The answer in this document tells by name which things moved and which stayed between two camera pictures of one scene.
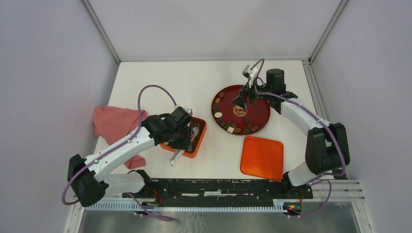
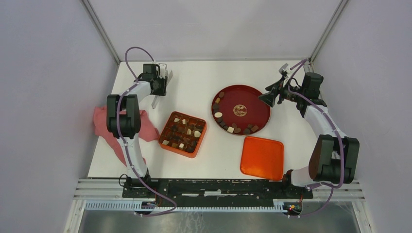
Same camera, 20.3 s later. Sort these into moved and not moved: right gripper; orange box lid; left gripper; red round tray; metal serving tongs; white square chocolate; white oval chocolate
Moved: metal serving tongs; left gripper; right gripper
Not moved: white square chocolate; orange box lid; white oval chocolate; red round tray
